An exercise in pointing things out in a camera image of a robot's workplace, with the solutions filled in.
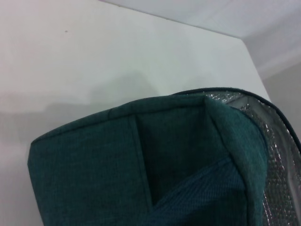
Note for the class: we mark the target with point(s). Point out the dark teal insulated lunch bag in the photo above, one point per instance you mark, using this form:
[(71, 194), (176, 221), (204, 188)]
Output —
[(94, 164)]

